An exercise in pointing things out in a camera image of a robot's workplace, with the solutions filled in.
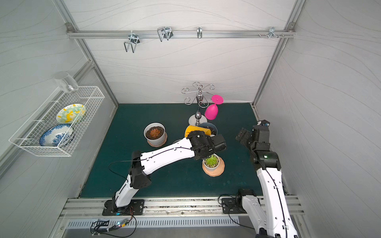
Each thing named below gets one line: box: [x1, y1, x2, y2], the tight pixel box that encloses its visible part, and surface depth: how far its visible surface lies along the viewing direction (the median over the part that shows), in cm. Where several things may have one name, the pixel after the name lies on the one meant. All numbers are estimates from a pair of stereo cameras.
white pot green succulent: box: [202, 153, 220, 171], surface depth 81 cm
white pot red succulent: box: [143, 122, 166, 146], surface depth 93 cm
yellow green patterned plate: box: [56, 103, 86, 124], surface depth 71 cm
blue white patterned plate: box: [39, 123, 75, 147], surface depth 63 cm
